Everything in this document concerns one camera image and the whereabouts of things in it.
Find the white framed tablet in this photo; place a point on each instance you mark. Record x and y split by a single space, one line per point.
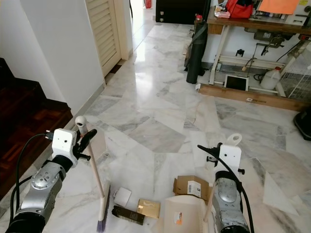
236 83

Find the red bag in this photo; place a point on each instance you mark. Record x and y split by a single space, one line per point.
240 8

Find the red canister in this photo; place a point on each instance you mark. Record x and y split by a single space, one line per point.
147 4

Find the flat gold box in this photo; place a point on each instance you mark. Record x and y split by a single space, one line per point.
148 208

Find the orange paper sheet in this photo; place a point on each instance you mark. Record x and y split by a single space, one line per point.
279 6

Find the white plastic jug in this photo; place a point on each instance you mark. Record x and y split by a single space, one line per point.
270 80

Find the long black box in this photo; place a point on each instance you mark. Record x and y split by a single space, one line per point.
126 214

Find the black round base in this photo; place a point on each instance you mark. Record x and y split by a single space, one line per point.
303 124

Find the small white box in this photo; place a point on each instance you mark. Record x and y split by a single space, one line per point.
122 196

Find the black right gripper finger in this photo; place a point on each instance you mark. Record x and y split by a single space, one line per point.
206 150

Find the beige louvre door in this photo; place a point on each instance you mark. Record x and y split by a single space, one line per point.
102 29

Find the wooden workbench white legs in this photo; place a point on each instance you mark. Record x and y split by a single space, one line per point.
248 25

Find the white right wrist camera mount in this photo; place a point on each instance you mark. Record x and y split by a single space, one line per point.
231 158

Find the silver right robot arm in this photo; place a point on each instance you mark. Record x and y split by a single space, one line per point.
226 191

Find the black cabinet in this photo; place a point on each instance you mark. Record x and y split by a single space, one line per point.
180 10

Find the brown cardboard box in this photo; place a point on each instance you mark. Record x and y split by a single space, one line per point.
184 184

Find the black rolled bag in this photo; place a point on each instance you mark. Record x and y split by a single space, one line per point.
197 53

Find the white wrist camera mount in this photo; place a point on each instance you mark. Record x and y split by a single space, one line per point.
64 143
231 158

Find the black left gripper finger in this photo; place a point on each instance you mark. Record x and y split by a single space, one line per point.
87 140
85 157

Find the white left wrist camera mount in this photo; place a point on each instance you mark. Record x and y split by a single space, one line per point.
64 143

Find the dark wooden staircase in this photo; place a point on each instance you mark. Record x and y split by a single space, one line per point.
24 131

